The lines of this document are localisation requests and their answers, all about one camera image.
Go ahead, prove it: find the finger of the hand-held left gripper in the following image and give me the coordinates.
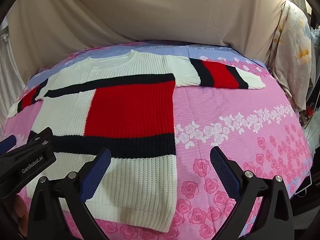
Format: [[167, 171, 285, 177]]
[[0, 134, 17, 153], [28, 127, 54, 146]]

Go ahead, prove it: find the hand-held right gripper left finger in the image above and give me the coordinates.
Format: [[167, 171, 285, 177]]
[[27, 147, 112, 240]]

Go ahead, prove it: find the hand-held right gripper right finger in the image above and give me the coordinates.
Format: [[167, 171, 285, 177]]
[[210, 146, 296, 240]]

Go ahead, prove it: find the white red black knit sweater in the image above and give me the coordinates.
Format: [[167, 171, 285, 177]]
[[7, 49, 266, 233]]

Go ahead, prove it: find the person's left hand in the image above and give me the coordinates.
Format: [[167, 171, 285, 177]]
[[14, 196, 29, 234]]

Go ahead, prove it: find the white pleated curtain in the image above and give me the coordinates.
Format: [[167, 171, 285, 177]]
[[0, 29, 28, 132]]

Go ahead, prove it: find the pink floral bed sheet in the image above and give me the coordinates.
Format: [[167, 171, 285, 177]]
[[0, 40, 313, 240]]

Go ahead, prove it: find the pale floral hanging cloth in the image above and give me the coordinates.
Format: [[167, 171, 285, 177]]
[[269, 0, 317, 112]]

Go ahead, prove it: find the beige backdrop cloth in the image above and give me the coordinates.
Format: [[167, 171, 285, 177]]
[[5, 0, 288, 80]]

